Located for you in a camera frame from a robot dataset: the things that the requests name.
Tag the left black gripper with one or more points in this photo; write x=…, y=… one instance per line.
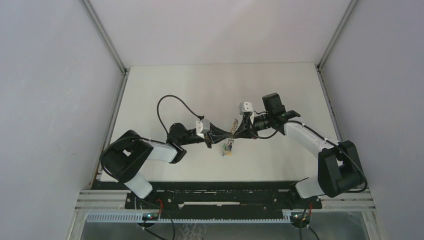
x=209, y=139

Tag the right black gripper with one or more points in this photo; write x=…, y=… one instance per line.
x=249, y=129

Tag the green tagged key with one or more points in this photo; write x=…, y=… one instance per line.
x=227, y=146

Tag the large metal keyring yellow handle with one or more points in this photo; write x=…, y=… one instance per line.
x=233, y=131

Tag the yellow tagged key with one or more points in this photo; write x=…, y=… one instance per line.
x=227, y=153

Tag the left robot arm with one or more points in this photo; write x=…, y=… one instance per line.
x=124, y=158

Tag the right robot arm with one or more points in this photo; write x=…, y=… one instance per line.
x=339, y=168

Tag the right circuit board green led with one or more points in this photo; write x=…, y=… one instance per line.
x=297, y=218

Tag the circuit board green led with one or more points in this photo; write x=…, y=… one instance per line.
x=297, y=218
x=150, y=217

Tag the left circuit board green led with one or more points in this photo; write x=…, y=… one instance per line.
x=150, y=217

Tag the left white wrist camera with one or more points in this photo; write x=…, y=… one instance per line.
x=203, y=127

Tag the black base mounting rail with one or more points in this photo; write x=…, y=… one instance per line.
x=221, y=200

